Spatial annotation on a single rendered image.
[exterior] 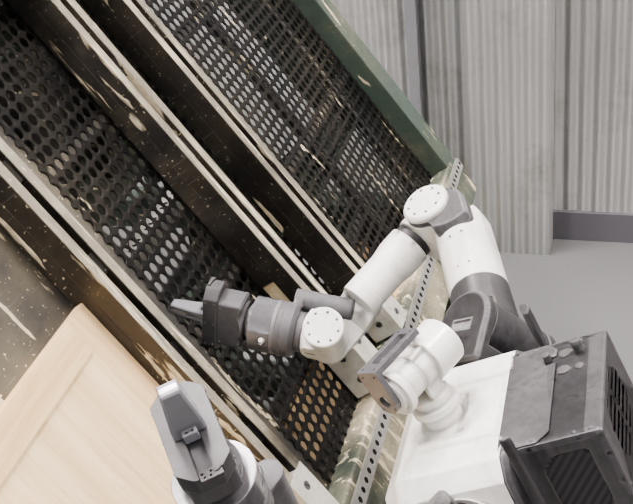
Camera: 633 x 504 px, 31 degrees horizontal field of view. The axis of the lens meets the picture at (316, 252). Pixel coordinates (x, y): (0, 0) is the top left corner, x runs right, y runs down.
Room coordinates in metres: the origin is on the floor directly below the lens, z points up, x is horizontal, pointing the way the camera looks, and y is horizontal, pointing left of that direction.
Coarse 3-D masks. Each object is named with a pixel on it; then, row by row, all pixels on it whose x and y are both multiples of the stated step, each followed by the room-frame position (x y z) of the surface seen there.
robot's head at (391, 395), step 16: (400, 336) 1.15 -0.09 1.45; (416, 336) 1.13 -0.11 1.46; (384, 352) 1.13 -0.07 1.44; (400, 352) 1.11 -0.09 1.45; (368, 368) 1.10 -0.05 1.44; (384, 368) 1.09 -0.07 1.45; (368, 384) 1.09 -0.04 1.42; (384, 384) 1.08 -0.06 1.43; (400, 384) 1.08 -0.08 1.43; (384, 400) 1.09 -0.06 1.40; (400, 400) 1.07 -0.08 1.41
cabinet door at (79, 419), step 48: (96, 336) 1.43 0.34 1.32; (48, 384) 1.30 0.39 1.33; (96, 384) 1.36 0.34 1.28; (144, 384) 1.41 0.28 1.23; (0, 432) 1.18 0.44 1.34; (48, 432) 1.23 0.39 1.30; (96, 432) 1.29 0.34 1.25; (144, 432) 1.34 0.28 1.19; (0, 480) 1.12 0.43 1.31; (48, 480) 1.17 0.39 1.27; (96, 480) 1.22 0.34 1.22; (144, 480) 1.27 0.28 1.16
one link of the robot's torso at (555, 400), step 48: (576, 336) 1.14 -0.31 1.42; (480, 384) 1.15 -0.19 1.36; (528, 384) 1.11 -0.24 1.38; (576, 384) 1.07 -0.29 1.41; (624, 384) 1.12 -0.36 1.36; (432, 432) 1.10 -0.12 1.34; (480, 432) 1.05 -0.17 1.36; (528, 432) 1.01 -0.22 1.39; (576, 432) 0.98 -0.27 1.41; (624, 432) 1.03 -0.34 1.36; (432, 480) 1.01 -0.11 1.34; (480, 480) 0.98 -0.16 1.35; (528, 480) 0.95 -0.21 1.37; (576, 480) 0.97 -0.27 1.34; (624, 480) 0.96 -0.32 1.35
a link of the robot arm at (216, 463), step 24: (192, 384) 0.89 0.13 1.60; (168, 432) 0.84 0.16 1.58; (216, 432) 0.83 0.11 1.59; (168, 456) 0.82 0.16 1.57; (192, 456) 0.81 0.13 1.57; (216, 456) 0.80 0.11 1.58; (240, 456) 0.86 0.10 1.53; (192, 480) 0.78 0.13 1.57; (216, 480) 0.79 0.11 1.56; (240, 480) 0.82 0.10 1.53; (264, 480) 0.87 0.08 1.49
